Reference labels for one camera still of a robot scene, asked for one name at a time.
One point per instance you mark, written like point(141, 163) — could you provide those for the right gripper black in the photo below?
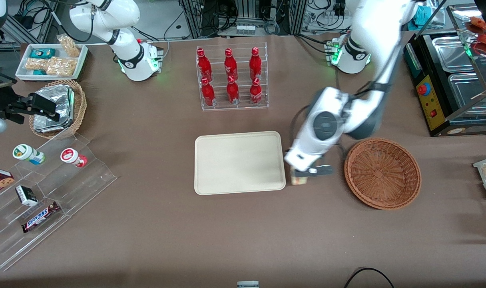
point(1, 97)

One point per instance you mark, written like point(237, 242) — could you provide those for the sandwich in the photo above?
point(299, 179)

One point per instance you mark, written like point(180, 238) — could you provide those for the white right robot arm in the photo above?
point(127, 60)

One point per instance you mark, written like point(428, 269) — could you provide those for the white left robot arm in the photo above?
point(363, 20)

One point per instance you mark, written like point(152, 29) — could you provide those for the white rectangular snack tray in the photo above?
point(23, 74)

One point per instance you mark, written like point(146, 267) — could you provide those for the light wicker basket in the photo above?
point(80, 106)

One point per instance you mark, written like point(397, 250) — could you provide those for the brown wicker basket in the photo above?
point(381, 174)

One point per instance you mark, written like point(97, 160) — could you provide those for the beige plastic tray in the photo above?
point(239, 162)

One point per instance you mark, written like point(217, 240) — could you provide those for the aluminium foil food container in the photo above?
point(61, 104)

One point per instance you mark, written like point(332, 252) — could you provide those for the clear bag of crackers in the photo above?
point(61, 66)
point(36, 64)

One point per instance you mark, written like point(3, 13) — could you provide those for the green capped yogurt bottle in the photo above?
point(26, 153)

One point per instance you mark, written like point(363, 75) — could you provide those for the teal snack packet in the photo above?
point(42, 52)

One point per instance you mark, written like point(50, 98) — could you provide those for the red capped yogurt bottle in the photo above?
point(72, 156)

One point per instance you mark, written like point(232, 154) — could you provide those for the clear bag of peanuts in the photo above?
point(69, 46)

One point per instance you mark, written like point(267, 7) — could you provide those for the small black white carton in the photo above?
point(26, 195)

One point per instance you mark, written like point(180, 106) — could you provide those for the clear acrylic stepped display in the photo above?
point(87, 180)

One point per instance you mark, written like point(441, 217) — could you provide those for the clear acrylic bottle rack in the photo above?
point(243, 106)

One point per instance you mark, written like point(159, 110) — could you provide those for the red cola bottle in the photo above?
point(208, 94)
point(255, 64)
point(256, 92)
point(204, 64)
point(232, 92)
point(230, 64)

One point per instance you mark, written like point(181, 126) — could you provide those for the Snickers chocolate bar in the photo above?
point(40, 217)

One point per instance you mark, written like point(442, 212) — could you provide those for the red emergency stop button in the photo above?
point(424, 88)

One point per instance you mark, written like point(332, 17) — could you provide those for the grey white device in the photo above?
point(247, 284)

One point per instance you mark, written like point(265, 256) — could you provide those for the black food warmer cabinet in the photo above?
point(439, 100)

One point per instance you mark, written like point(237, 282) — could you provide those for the steel warmer pan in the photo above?
point(467, 94)
point(451, 54)

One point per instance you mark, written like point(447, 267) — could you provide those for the teal box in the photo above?
point(423, 16)

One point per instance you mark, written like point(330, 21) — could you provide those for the red fried food piece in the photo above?
point(478, 24)

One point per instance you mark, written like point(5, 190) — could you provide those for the aluminium frame rack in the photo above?
point(247, 12)

